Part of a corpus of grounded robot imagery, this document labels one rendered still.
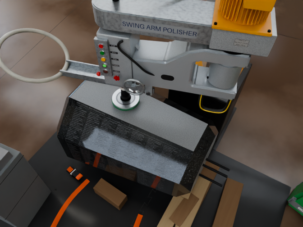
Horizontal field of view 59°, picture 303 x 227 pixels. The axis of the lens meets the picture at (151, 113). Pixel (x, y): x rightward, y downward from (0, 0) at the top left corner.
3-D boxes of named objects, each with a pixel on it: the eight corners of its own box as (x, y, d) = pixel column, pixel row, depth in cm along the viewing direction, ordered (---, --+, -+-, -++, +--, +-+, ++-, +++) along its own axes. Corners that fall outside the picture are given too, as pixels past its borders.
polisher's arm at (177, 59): (231, 89, 192) (252, 31, 153) (229, 115, 179) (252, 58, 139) (130, 72, 201) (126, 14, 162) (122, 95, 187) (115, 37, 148)
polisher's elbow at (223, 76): (207, 66, 179) (213, 42, 163) (236, 70, 177) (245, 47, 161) (204, 87, 168) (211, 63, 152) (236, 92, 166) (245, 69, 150)
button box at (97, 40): (113, 74, 176) (108, 38, 153) (112, 76, 175) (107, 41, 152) (101, 71, 177) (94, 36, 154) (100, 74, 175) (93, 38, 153)
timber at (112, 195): (94, 192, 257) (93, 188, 248) (103, 182, 263) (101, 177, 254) (119, 210, 248) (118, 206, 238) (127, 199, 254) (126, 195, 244)
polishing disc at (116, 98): (130, 113, 202) (129, 112, 201) (106, 102, 208) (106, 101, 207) (144, 94, 213) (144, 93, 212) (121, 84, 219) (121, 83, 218)
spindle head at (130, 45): (162, 73, 196) (165, 19, 160) (156, 96, 183) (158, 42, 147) (114, 65, 200) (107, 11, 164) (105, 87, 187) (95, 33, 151)
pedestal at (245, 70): (186, 87, 341) (195, 40, 281) (236, 109, 321) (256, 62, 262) (161, 124, 307) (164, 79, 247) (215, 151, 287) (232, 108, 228)
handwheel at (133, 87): (148, 87, 184) (148, 71, 172) (144, 98, 178) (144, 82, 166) (126, 83, 185) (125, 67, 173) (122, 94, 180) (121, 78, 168)
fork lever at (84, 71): (158, 77, 198) (158, 73, 194) (152, 97, 187) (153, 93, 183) (69, 61, 205) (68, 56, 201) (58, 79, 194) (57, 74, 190)
